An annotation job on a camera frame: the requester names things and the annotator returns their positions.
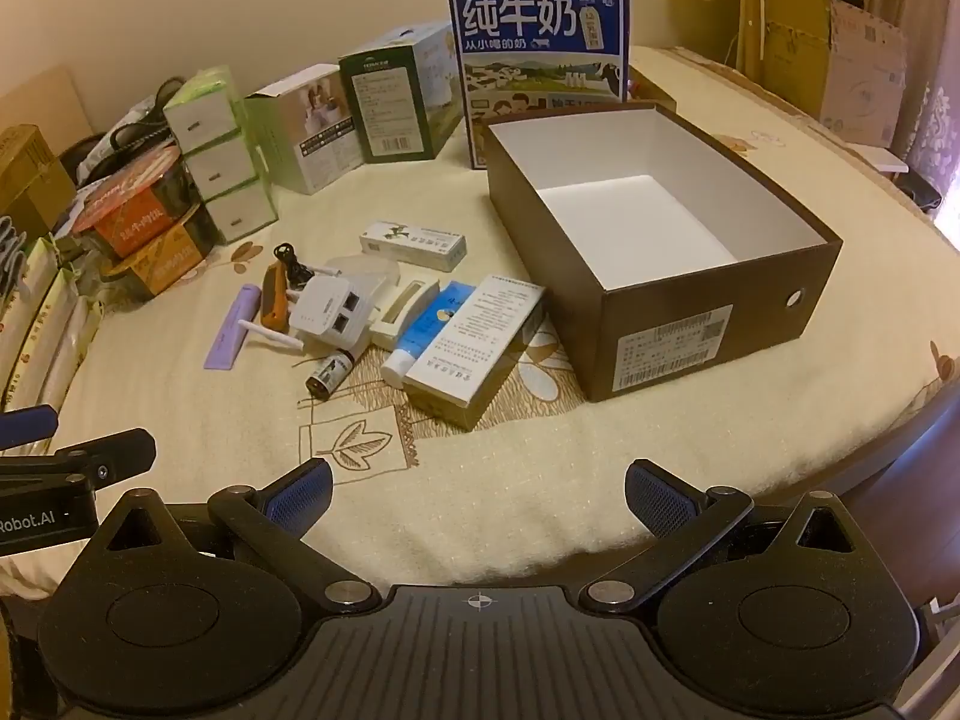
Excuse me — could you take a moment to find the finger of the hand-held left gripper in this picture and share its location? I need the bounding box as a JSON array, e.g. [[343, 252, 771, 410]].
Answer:
[[0, 403, 61, 442], [0, 427, 158, 485]]

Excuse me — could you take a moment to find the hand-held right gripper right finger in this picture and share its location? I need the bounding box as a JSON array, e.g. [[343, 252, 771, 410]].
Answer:
[[581, 457, 871, 612]]

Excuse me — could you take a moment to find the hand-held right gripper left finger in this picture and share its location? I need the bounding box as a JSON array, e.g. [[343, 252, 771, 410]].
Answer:
[[86, 457, 383, 612]]

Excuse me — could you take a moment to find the small dark bottle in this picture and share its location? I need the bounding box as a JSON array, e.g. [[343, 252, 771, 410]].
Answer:
[[304, 349, 353, 398]]

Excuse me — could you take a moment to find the white router with antennas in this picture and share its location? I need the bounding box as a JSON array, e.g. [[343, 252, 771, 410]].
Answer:
[[238, 264, 376, 355]]

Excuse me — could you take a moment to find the orange handled tool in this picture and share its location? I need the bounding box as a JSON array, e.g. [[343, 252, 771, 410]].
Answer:
[[260, 262, 290, 331]]

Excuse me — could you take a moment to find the white curved plastic holder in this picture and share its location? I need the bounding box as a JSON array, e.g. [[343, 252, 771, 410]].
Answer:
[[371, 275, 441, 351]]

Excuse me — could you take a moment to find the blue white tube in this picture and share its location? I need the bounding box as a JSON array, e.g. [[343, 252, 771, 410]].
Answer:
[[380, 281, 477, 391]]

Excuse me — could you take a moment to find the clear plastic case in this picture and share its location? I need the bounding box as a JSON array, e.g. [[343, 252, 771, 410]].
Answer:
[[322, 255, 402, 295]]

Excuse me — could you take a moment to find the white gold medicine box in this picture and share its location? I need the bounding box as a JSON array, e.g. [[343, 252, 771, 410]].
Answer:
[[403, 275, 548, 434]]

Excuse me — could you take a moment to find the brown cardboard storage box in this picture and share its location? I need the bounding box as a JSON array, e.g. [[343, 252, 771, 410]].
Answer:
[[480, 100, 845, 404]]

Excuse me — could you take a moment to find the black cable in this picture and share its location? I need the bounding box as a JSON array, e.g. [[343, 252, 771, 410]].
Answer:
[[271, 242, 316, 287]]

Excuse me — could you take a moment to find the white bird print ointment box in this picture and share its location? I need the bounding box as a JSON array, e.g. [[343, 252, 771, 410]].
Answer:
[[358, 221, 467, 272]]

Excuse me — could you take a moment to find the yellow label instant meal bowl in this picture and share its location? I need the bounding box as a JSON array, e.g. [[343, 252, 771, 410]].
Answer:
[[101, 202, 222, 301]]

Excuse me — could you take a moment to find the red label instant meal bowl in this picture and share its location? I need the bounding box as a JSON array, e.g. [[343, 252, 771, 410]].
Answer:
[[71, 144, 200, 260]]

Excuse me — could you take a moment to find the black bag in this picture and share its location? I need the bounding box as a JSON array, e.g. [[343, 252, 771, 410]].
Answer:
[[60, 75, 190, 182]]

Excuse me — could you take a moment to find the flat cardboard sheet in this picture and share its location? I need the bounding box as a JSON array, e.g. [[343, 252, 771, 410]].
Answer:
[[0, 64, 95, 145]]

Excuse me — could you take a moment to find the white green photo box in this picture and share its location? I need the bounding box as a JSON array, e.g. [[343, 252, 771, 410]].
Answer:
[[244, 64, 361, 194]]

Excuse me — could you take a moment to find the dark green product box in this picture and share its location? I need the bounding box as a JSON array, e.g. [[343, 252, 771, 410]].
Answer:
[[337, 21, 462, 164]]

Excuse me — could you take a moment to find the white shelf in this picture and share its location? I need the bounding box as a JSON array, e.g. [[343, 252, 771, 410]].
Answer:
[[847, 136, 913, 181]]

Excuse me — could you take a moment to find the pink white mailing box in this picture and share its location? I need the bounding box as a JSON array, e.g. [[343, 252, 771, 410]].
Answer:
[[817, 0, 910, 151]]

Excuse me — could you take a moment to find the yellow cardboard box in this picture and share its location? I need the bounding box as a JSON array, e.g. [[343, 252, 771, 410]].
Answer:
[[739, 0, 835, 119]]

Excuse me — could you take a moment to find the patterned curtain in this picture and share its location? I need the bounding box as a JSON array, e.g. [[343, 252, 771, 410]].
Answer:
[[892, 0, 960, 203]]

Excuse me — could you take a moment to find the blue milk carton box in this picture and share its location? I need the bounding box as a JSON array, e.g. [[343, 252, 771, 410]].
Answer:
[[448, 0, 631, 170]]

